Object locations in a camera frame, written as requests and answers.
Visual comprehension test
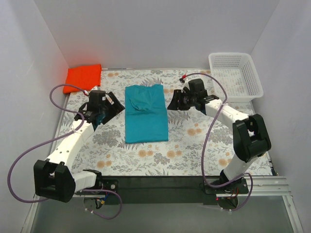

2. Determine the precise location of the folded orange t shirt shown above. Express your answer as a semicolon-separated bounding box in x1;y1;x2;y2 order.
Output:
65;64;102;91

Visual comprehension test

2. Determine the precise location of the white plastic basket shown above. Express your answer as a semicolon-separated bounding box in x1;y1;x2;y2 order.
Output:
208;52;264;102

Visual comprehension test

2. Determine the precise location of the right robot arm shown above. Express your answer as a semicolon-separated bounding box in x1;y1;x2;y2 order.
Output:
167;89;271;193

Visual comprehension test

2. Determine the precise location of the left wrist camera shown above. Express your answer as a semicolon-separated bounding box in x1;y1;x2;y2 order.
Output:
87;90;106;111

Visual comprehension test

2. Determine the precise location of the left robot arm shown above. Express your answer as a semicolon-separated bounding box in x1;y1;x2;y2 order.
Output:
34;90;125;202

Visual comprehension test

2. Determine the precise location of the teal t shirt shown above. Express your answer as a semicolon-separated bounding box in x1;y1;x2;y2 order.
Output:
125;84;169;144

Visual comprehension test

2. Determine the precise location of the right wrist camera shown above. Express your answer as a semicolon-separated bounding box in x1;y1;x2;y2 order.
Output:
188;79;207;99

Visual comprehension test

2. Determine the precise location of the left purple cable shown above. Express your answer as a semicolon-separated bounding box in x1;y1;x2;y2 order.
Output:
7;83;123;220

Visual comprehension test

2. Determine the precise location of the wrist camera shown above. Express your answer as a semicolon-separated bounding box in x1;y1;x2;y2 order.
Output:
188;79;207;99
87;90;106;111

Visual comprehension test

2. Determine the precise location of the purple cable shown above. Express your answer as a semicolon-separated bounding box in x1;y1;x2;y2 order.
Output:
179;72;253;212
7;83;123;220

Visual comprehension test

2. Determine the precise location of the floral patterned table mat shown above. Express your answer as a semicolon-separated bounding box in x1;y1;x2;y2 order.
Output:
48;69;273;177

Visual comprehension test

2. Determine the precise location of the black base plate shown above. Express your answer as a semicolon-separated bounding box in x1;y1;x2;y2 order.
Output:
80;176;250;206

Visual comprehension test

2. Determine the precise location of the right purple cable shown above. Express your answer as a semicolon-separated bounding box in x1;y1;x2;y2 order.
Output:
179;72;253;212

